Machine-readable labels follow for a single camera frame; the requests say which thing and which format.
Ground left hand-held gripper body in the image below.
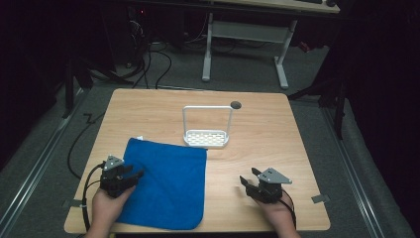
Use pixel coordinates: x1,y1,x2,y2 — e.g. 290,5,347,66
99,155,134,199

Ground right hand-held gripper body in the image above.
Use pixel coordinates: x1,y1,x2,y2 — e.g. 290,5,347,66
247,167,293,204

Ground blue towel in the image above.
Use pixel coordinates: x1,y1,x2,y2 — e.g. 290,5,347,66
116,137,208,231

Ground white rack with handle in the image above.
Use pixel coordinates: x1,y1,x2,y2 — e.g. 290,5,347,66
182,105,234,150

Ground person's right hand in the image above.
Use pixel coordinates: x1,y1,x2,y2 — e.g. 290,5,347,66
256,191,297,230

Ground grey tape piece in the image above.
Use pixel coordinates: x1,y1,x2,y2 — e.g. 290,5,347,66
310,193,331,204
61,198,83,209

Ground black metal stand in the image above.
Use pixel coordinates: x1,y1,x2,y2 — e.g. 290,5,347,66
286,73,349,141
61,54,135,119

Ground dark computer tower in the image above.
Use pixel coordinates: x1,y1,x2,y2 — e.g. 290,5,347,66
125,4,152,68

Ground white-framed wooden desk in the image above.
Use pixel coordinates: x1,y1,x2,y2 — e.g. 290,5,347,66
200,0,342,90

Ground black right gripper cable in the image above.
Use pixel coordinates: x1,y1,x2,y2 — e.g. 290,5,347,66
280,188,298,230

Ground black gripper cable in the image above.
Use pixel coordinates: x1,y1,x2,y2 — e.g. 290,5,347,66
280,188,298,230
81,161,107,232

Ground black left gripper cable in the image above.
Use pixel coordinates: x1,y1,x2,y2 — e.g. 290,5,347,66
81,161,107,232

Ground black floor cable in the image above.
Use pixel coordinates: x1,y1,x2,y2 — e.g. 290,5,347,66
66,112,107,181

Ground metal floor rail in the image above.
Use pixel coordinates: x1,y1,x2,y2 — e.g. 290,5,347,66
0,87,87,238
320,106,386,238

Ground bundle of black cables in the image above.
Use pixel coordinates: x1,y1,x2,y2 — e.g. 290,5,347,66
123,19,173,90

